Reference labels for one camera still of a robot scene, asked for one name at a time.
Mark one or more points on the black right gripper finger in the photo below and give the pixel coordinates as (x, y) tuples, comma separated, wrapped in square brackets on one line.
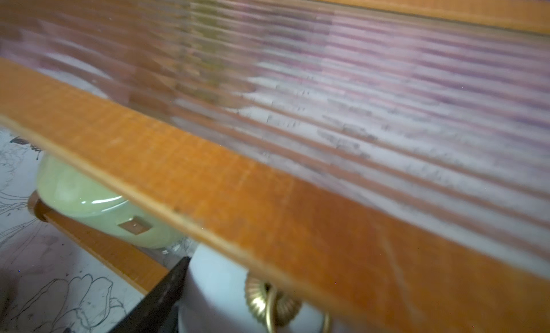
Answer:
[(158, 311)]

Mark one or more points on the wooden three-tier shelf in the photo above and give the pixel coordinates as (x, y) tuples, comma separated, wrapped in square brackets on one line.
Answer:
[(384, 160)]

